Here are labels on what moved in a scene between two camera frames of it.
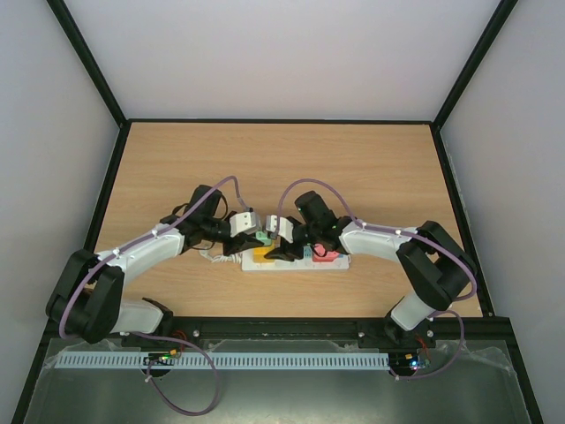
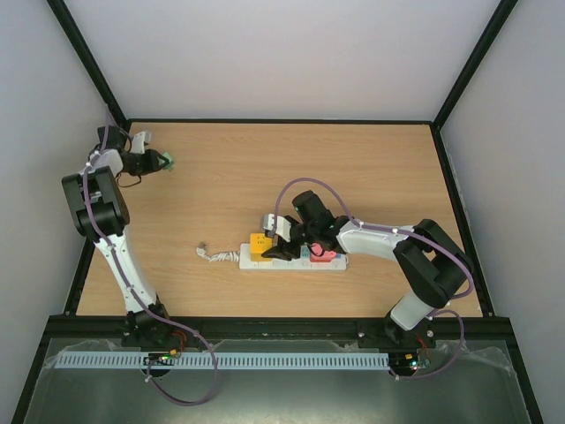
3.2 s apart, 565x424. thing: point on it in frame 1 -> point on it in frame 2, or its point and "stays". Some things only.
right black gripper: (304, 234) stays
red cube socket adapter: (320, 254) stays
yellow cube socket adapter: (259, 253) stays
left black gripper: (242, 243) -> (154, 164)
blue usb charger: (307, 252) stays
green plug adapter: (262, 236) -> (169, 159)
